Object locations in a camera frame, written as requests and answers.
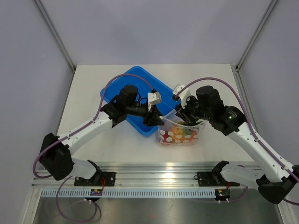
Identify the aluminium table edge rail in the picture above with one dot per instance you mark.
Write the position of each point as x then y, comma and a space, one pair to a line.
160, 175

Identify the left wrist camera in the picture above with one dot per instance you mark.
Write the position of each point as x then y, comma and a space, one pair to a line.
154, 98

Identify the aluminium frame post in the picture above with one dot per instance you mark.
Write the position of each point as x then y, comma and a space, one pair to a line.
53, 31
261, 25

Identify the blue plastic tray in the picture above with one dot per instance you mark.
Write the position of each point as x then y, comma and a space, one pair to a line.
166, 106

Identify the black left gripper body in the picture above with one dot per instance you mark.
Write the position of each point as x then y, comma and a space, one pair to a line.
140, 110

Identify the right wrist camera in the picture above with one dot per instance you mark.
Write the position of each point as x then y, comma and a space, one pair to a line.
182, 93

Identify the right aluminium frame post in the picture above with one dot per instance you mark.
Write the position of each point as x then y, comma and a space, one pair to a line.
261, 25

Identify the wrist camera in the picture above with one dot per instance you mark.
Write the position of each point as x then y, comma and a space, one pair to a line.
154, 98
182, 93

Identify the left aluminium frame post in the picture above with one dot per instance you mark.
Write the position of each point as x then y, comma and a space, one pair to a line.
53, 31

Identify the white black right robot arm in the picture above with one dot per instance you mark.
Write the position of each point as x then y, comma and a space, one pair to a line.
276, 177

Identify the white slotted cable duct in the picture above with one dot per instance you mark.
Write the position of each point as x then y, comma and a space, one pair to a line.
130, 193

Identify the dark red toy pomegranate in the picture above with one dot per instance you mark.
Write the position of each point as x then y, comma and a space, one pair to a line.
165, 139

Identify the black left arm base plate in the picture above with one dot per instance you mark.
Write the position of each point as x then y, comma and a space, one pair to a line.
103, 178

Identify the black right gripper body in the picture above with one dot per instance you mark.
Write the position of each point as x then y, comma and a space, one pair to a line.
193, 110

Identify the orange toy pineapple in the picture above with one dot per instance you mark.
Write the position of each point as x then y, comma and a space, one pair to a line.
185, 133

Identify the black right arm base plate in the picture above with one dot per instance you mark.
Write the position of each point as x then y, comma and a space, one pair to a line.
206, 179

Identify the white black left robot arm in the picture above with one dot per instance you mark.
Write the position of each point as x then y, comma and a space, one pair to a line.
56, 152

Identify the clear zip top bag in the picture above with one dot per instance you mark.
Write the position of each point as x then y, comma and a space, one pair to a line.
169, 119

